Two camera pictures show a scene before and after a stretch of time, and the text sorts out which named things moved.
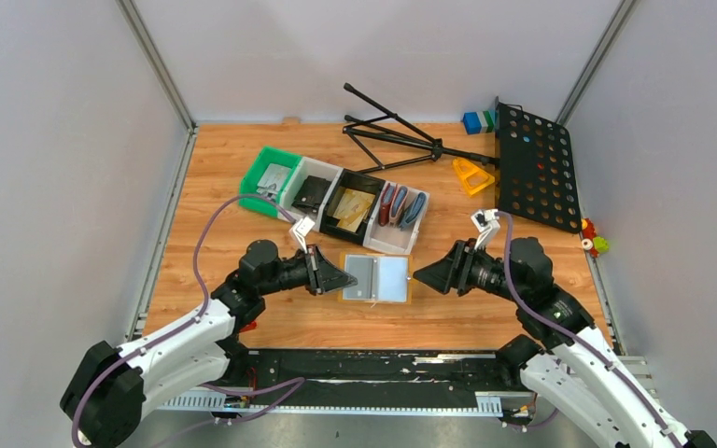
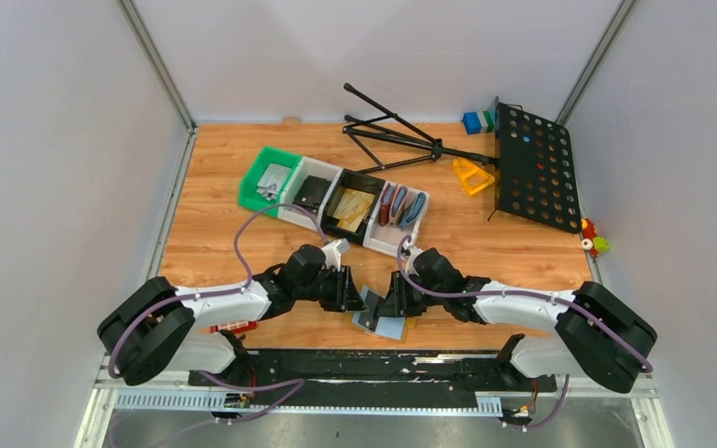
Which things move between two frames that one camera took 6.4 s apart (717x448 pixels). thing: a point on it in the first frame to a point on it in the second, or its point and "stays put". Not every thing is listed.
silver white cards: (273, 180) stays put
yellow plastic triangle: (473, 178) stays put
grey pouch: (382, 278) to (392, 328)
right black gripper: (464, 268) to (397, 295)
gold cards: (353, 209) stays put
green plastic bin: (249, 182) stays put
